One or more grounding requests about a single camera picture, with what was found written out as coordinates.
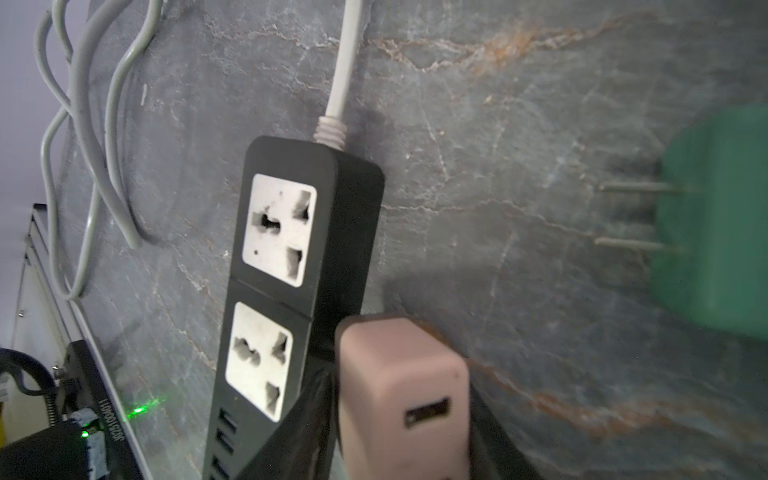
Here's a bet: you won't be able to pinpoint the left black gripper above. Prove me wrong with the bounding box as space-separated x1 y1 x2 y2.
1 341 144 479

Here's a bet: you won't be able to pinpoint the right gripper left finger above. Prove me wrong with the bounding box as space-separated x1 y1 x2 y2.
236 366 339 480

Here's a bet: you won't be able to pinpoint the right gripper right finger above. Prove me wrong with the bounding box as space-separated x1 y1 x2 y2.
470 385 543 480

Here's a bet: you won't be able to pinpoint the pink USB charger plug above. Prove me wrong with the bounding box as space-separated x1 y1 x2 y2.
335 316 471 479

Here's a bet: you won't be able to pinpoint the black power strip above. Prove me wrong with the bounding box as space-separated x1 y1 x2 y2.
203 136 385 479

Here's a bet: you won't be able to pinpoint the green USB charger plug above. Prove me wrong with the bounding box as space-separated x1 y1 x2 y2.
594 104 767 340

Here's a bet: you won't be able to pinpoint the white tangled power cables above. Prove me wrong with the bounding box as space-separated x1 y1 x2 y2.
32 0 166 301

